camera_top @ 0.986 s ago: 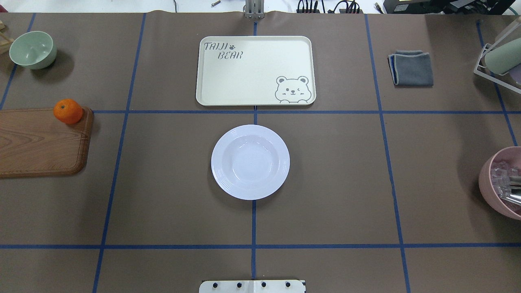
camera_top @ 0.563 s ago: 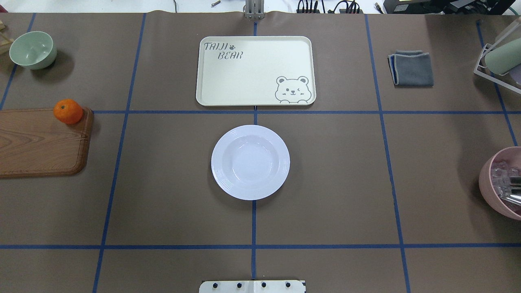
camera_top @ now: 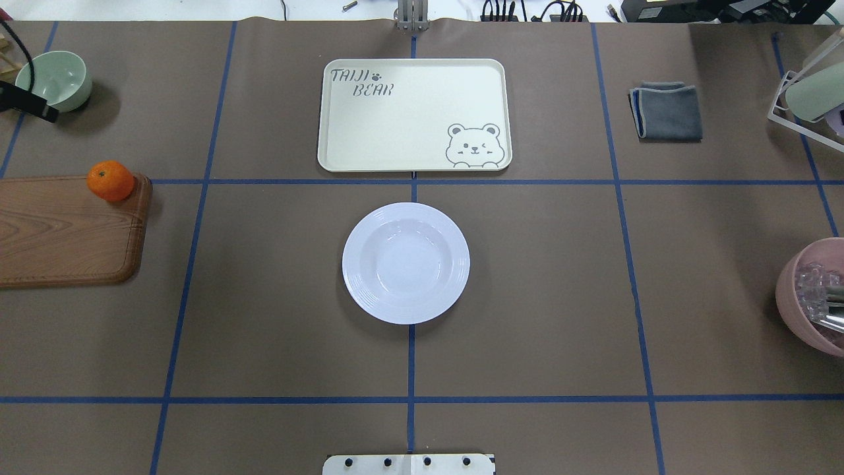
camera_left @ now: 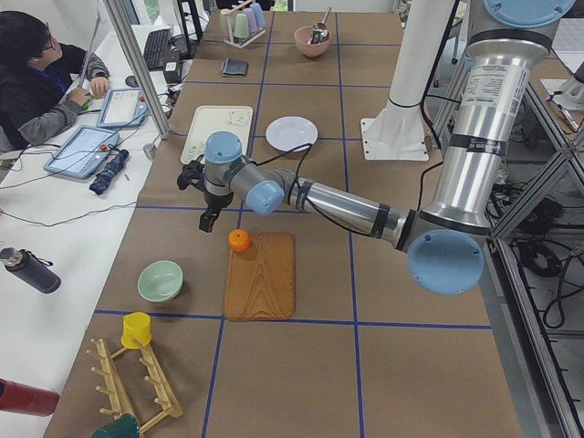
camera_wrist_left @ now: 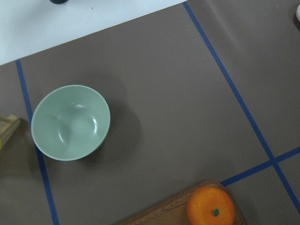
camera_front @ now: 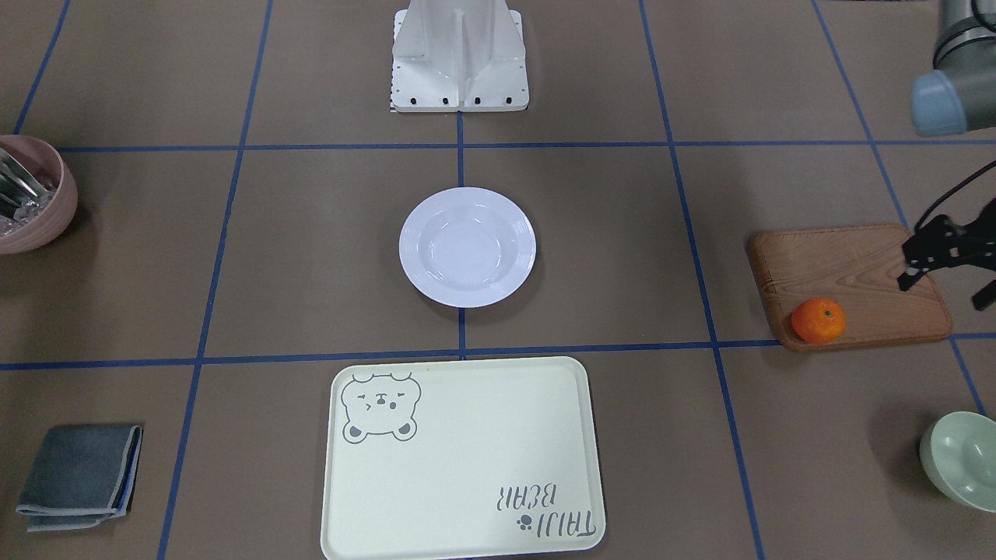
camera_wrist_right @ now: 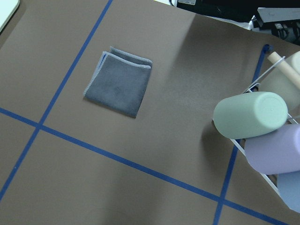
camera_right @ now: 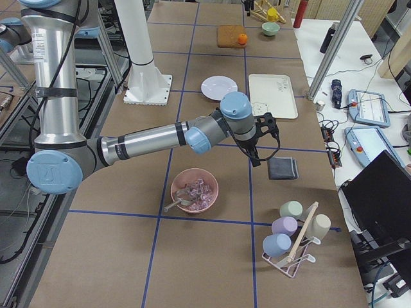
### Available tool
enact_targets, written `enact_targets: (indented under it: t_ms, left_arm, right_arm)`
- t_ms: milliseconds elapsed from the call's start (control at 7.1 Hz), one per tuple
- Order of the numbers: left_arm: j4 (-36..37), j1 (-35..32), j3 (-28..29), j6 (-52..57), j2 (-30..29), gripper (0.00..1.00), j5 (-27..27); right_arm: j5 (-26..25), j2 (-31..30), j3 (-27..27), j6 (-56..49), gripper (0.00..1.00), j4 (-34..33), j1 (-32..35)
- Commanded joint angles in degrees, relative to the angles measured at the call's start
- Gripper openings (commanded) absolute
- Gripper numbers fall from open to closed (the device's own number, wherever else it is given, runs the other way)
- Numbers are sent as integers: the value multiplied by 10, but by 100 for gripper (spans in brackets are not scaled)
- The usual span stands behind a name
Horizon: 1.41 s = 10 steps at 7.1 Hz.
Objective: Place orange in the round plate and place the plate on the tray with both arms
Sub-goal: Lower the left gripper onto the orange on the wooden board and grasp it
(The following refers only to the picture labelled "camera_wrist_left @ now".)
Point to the wooden cutting board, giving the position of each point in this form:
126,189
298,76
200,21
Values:
174,211

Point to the black bottle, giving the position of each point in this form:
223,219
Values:
58,1

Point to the green ceramic bowl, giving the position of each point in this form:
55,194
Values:
70,123

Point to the orange fruit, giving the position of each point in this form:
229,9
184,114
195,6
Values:
210,206

